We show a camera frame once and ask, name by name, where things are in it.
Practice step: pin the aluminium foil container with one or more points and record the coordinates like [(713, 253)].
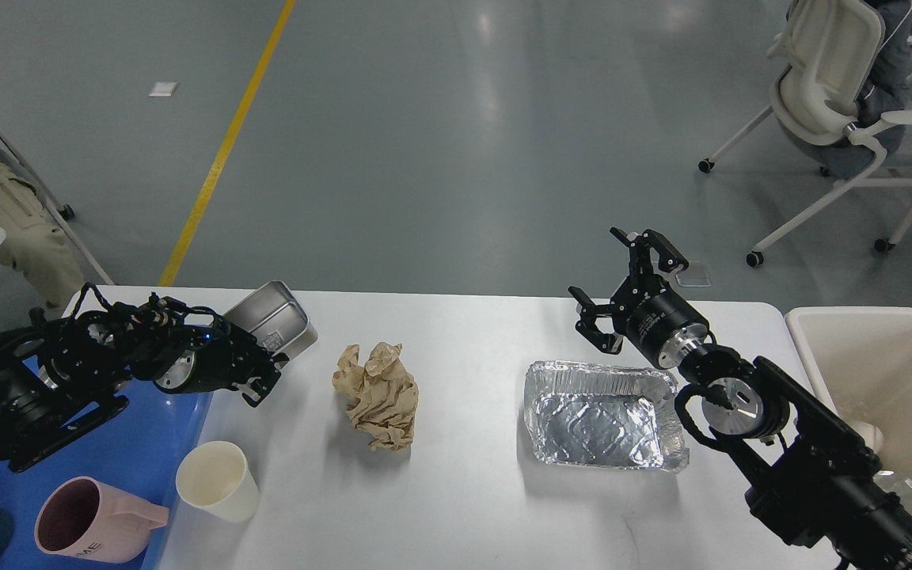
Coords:
[(599, 416)]

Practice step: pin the person in black shirt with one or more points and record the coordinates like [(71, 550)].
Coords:
[(34, 246)]

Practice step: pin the beige plastic bin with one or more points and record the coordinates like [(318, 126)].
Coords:
[(859, 363)]

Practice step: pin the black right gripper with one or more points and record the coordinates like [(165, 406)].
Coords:
[(660, 323)]

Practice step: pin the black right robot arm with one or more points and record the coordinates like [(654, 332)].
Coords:
[(811, 475)]

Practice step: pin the brown paper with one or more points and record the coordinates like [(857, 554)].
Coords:
[(384, 396)]

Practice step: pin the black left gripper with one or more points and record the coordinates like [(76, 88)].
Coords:
[(198, 359)]

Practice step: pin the white office chair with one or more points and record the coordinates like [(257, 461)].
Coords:
[(830, 47)]

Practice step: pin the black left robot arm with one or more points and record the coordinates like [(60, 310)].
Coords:
[(61, 379)]

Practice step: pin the small stainless steel tray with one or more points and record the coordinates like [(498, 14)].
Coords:
[(275, 317)]

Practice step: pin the seated person in jeans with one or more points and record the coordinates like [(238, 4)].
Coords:
[(884, 90)]

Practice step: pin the white paper cup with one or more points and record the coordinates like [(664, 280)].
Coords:
[(216, 478)]

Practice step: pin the pink mug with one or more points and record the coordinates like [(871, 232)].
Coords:
[(92, 521)]

